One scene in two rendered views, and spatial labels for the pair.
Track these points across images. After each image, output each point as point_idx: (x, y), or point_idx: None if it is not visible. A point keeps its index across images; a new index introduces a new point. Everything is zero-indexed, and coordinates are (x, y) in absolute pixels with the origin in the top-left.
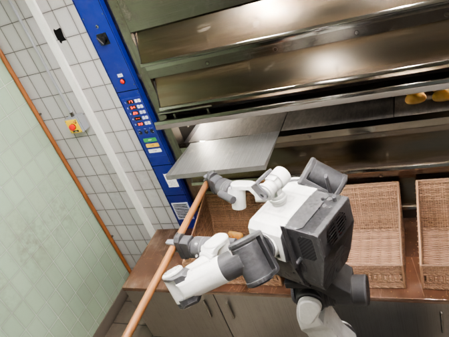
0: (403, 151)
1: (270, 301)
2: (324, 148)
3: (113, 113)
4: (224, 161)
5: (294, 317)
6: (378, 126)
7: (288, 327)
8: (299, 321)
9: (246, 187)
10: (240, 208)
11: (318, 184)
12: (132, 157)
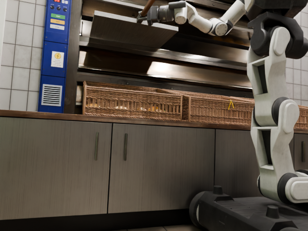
0: (224, 78)
1: (172, 134)
2: (183, 67)
3: None
4: (138, 30)
5: (187, 156)
6: (215, 58)
7: (178, 173)
8: (272, 52)
9: (191, 5)
10: (185, 16)
11: None
12: (24, 30)
